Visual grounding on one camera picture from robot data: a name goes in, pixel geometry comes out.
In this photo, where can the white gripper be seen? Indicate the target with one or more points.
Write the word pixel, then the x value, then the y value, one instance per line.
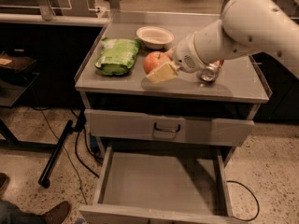
pixel 184 55

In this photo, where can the red apple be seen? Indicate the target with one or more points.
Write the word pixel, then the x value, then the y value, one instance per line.
pixel 154 59

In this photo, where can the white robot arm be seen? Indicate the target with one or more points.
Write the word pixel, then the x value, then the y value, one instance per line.
pixel 245 27

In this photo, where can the closed top drawer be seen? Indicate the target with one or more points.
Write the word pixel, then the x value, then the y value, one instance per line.
pixel 131 125

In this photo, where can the grey drawer cabinet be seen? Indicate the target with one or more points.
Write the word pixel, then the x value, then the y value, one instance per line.
pixel 237 94

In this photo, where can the open middle drawer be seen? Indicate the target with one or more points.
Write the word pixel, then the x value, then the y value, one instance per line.
pixel 148 184

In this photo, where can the white paper bowl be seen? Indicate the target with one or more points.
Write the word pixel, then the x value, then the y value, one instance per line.
pixel 154 37

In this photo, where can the orange soda can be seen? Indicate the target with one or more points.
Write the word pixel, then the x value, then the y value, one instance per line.
pixel 211 72

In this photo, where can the green chip bag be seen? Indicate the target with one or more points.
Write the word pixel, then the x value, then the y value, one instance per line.
pixel 117 56

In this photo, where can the dark side table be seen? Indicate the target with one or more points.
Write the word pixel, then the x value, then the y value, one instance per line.
pixel 16 76

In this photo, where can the black stand leg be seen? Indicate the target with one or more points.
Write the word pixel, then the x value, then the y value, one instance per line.
pixel 44 179

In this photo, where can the brown right shoe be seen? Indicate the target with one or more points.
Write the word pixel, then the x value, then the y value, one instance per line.
pixel 58 214

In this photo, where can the black drawer handle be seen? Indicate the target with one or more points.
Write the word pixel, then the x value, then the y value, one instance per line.
pixel 166 130

